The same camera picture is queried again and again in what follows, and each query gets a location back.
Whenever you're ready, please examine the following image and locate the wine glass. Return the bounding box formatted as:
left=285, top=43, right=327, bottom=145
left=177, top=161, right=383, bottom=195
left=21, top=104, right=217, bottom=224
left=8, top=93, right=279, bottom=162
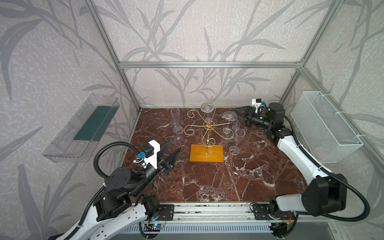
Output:
left=232, top=120, right=241, bottom=132
left=229, top=129, right=246, bottom=156
left=173, top=127, right=184, bottom=144
left=171, top=108, right=181, bottom=130
left=201, top=102, right=215, bottom=123
left=223, top=111, right=238, bottom=134

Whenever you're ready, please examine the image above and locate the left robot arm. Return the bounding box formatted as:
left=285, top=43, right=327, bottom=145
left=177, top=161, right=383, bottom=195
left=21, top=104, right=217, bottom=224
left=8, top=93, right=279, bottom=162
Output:
left=50, top=140, right=182, bottom=240

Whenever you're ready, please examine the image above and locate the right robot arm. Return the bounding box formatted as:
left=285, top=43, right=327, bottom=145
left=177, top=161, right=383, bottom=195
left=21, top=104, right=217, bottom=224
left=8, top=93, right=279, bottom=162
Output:
left=235, top=103, right=347, bottom=217

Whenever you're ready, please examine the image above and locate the yellow wooden rack base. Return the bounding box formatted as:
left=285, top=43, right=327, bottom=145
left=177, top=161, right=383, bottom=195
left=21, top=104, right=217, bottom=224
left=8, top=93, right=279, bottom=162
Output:
left=190, top=145, right=224, bottom=163

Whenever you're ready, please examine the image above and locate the green circuit board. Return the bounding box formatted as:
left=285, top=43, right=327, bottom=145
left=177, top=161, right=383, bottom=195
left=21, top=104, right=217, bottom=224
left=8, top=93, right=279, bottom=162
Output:
left=145, top=223, right=165, bottom=232

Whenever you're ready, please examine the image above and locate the pink object in basket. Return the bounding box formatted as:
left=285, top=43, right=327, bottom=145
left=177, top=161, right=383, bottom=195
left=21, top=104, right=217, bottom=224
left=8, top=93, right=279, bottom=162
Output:
left=314, top=147, right=328, bottom=161

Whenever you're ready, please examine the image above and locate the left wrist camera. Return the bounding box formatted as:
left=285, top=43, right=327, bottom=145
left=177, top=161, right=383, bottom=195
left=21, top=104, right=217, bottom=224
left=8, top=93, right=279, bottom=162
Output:
left=134, top=140, right=161, bottom=170

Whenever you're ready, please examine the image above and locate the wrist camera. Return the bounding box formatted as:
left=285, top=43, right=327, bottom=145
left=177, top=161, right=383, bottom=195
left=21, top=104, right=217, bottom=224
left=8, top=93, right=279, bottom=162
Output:
left=134, top=140, right=161, bottom=170
left=252, top=99, right=266, bottom=114

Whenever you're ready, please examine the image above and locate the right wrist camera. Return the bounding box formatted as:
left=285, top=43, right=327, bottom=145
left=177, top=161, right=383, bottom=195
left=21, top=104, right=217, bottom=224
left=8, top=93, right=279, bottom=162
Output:
left=252, top=99, right=266, bottom=114

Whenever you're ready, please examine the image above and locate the gold wire glass rack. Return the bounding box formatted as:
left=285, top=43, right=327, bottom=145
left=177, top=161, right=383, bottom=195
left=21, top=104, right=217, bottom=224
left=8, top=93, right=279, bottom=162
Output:
left=184, top=105, right=234, bottom=147

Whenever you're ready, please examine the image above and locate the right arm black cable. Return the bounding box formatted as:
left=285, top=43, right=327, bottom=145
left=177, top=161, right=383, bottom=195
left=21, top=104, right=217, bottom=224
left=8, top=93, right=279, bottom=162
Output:
left=257, top=104, right=371, bottom=223

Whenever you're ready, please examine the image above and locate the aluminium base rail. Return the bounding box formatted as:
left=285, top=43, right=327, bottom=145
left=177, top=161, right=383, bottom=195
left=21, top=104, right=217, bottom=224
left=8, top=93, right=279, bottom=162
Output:
left=165, top=202, right=283, bottom=225

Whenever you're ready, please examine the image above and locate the clear plastic wall shelf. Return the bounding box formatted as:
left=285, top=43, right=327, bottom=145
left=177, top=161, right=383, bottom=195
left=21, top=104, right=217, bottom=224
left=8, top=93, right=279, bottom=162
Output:
left=43, top=94, right=120, bottom=163

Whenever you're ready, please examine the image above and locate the white wire mesh basket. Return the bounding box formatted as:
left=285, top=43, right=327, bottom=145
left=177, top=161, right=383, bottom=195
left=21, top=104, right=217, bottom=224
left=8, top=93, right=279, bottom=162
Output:
left=291, top=91, right=364, bottom=164

